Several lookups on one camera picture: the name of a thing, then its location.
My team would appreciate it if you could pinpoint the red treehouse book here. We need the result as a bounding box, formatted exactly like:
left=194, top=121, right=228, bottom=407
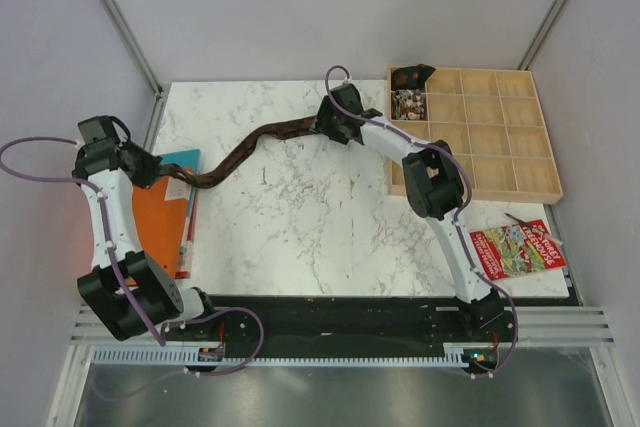
left=470, top=219, right=567, bottom=281

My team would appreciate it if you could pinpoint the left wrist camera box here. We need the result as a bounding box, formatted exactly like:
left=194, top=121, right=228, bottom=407
left=78, top=115, right=131, bottom=144

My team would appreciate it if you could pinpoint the pen on red book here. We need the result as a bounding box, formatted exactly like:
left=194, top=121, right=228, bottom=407
left=504, top=212, right=563, bottom=245

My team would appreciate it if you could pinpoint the white slotted cable duct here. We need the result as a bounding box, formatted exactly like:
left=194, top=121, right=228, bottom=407
left=92, top=345, right=469, bottom=368

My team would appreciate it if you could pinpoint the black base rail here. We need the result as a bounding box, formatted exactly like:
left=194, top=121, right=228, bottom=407
left=168, top=295, right=517, bottom=358

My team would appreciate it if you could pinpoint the wooden compartment tray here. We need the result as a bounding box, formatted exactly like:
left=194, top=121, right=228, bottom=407
left=387, top=66, right=563, bottom=205

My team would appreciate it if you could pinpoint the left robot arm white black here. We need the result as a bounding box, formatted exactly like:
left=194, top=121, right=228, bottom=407
left=72, top=138, right=220, bottom=344

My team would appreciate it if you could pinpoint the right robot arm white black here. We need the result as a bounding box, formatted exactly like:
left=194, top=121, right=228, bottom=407
left=314, top=95, right=504, bottom=341

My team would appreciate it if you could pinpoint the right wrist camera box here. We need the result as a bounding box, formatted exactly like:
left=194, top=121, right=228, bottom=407
left=330, top=84, right=363, bottom=115

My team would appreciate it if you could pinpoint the rolled colourful tie in tray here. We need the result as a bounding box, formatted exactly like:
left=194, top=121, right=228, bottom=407
left=391, top=89, right=427, bottom=121

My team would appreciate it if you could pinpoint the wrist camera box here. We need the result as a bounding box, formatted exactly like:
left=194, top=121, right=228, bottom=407
left=78, top=115, right=131, bottom=144
left=330, top=84, right=363, bottom=115

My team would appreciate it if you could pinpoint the orange folder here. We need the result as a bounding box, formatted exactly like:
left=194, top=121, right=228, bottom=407
left=132, top=177, right=192, bottom=279

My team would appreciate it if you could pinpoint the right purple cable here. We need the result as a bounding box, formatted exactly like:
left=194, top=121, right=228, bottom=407
left=324, top=65, right=521, bottom=381

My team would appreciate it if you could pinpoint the brown red patterned tie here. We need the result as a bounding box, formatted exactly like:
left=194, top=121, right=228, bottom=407
left=158, top=115, right=316, bottom=189

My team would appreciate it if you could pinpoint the rolled dark tie in tray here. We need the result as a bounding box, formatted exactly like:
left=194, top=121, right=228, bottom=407
left=391, top=64, right=436, bottom=92

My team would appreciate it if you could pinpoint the teal folder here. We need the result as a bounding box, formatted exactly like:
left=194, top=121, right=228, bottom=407
left=161, top=149, right=201, bottom=201

